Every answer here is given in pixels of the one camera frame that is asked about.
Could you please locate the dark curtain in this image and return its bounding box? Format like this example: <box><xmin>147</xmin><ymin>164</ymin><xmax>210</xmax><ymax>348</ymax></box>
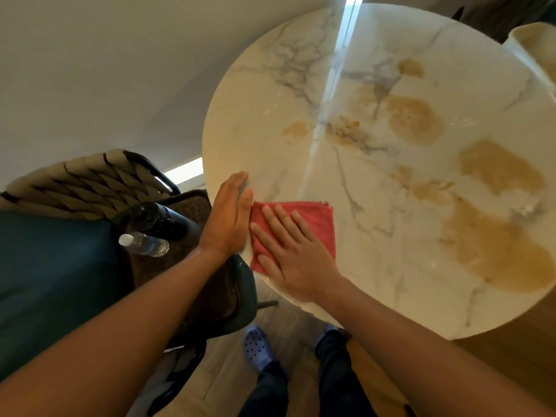
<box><xmin>452</xmin><ymin>0</ymin><xmax>556</xmax><ymax>43</ymax></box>

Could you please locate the clear plastic water bottle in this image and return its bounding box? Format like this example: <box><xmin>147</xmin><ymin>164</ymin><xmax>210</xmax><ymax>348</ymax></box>
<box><xmin>118</xmin><ymin>232</ymin><xmax>170</xmax><ymax>258</ymax></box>

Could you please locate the dark teal cushion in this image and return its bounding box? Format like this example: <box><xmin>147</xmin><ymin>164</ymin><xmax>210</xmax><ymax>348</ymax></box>
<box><xmin>0</xmin><ymin>210</ymin><xmax>132</xmax><ymax>383</ymax></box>

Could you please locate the woven back chair black frame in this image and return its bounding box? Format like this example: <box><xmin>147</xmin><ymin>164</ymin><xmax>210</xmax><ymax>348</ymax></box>
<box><xmin>0</xmin><ymin>149</ymin><xmax>279</xmax><ymax>416</ymax></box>

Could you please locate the person's right forearm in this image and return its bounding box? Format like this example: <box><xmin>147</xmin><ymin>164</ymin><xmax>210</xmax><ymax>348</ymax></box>
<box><xmin>319</xmin><ymin>278</ymin><xmax>556</xmax><ymax>417</ymax></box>

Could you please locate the red cleaning cloth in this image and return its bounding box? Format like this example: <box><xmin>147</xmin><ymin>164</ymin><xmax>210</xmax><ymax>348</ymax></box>
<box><xmin>249</xmin><ymin>201</ymin><xmax>336</xmax><ymax>275</ymax></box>

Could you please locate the person's right hand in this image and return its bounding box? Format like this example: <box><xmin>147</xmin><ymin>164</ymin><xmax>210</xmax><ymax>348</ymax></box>
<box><xmin>249</xmin><ymin>205</ymin><xmax>346</xmax><ymax>303</ymax></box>

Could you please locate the white chair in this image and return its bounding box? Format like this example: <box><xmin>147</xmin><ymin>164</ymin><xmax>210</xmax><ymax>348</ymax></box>
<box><xmin>504</xmin><ymin>22</ymin><xmax>556</xmax><ymax>103</ymax></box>

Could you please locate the person's left forearm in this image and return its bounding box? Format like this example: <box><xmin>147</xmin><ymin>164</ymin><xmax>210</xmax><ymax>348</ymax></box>
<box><xmin>0</xmin><ymin>247</ymin><xmax>228</xmax><ymax>417</ymax></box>

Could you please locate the person's right leg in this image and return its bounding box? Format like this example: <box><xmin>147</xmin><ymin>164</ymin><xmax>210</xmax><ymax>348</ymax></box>
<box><xmin>315</xmin><ymin>330</ymin><xmax>378</xmax><ymax>417</ymax></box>

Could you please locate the person's leg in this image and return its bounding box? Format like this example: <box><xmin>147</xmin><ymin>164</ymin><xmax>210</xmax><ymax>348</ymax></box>
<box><xmin>315</xmin><ymin>330</ymin><xmax>378</xmax><ymax>417</ymax></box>
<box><xmin>238</xmin><ymin>360</ymin><xmax>290</xmax><ymax>417</ymax></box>

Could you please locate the person's left blue clog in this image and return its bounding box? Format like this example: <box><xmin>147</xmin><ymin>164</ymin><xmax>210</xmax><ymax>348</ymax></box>
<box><xmin>242</xmin><ymin>325</ymin><xmax>279</xmax><ymax>373</ymax></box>

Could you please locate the black spray bottle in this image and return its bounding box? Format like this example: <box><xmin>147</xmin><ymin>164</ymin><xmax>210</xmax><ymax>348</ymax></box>
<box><xmin>114</xmin><ymin>202</ymin><xmax>190</xmax><ymax>242</ymax></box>

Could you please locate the person's left hand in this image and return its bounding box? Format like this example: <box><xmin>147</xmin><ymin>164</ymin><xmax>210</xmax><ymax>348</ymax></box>
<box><xmin>197</xmin><ymin>170</ymin><xmax>254</xmax><ymax>259</ymax></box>

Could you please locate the person's left leg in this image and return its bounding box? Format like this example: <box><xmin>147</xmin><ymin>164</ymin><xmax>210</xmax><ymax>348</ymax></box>
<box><xmin>238</xmin><ymin>360</ymin><xmax>290</xmax><ymax>417</ymax></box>

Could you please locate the person's right blue clog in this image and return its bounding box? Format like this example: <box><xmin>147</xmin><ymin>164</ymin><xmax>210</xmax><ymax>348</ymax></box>
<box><xmin>315</xmin><ymin>324</ymin><xmax>349</xmax><ymax>349</ymax></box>

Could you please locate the person's blue clog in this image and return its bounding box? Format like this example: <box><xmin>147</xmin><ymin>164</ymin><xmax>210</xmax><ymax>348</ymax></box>
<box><xmin>315</xmin><ymin>324</ymin><xmax>349</xmax><ymax>349</ymax></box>
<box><xmin>242</xmin><ymin>325</ymin><xmax>279</xmax><ymax>373</ymax></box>

